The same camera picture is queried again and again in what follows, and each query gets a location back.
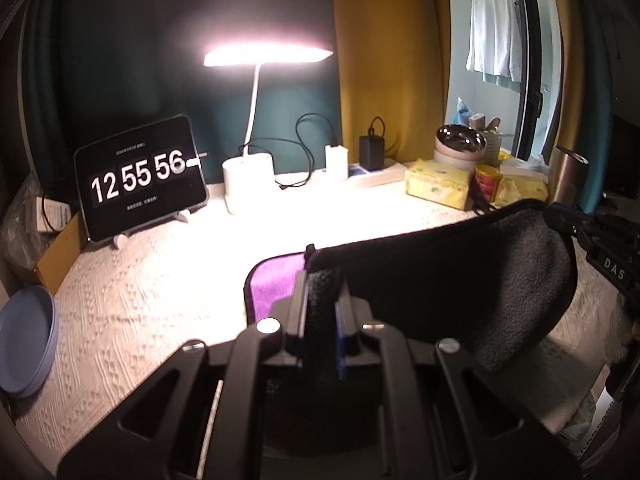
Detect purple black-edged towel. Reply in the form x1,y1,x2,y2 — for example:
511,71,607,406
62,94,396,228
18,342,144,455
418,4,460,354
243,200,577,372

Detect metallic tumbler cup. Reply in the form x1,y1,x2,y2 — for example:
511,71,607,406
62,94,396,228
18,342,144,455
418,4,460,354
549,146,589,207

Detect yellow wipes pack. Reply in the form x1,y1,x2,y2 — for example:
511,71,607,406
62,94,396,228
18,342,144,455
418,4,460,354
494,174,549,208

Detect white desk lamp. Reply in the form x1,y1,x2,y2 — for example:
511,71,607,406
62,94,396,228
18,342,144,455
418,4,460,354
202,41,334,215

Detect red yellow can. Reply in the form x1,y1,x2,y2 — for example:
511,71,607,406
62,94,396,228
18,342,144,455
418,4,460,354
474,164,502,203

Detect yellow tissue box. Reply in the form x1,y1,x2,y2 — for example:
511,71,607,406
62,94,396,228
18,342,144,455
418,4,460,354
405,159,472,210

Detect white charger plug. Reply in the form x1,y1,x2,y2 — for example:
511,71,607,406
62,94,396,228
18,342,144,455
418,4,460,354
324,145,348,182

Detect white textured tablecloth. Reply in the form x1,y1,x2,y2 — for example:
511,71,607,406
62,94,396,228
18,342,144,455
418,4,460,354
15,180,617,474

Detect black power adapter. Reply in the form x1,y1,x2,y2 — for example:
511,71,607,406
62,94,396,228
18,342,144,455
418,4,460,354
359,134,385,171

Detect stacked bowls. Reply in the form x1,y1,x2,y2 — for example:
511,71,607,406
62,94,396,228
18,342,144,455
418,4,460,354
434,125,487,170

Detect white tablet stand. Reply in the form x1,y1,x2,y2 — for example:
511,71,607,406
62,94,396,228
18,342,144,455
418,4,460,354
111,209,192,250

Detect tablet showing clock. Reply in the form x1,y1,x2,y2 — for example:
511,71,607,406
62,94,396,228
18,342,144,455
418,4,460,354
74,115,208,243

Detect white hanging shirt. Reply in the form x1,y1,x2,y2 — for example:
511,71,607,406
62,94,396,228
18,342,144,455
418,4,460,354
465,0,523,88

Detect cardboard box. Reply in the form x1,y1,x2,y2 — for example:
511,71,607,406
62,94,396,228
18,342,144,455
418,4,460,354
35,214,88,295

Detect blue plastic plate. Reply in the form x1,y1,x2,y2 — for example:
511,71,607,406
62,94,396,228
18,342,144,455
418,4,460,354
1,285,58,399

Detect yellow curtain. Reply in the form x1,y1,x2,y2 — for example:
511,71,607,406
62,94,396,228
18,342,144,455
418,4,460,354
333,0,451,162

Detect black charging cable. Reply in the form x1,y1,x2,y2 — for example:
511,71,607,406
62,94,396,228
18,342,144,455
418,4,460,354
236,112,342,191

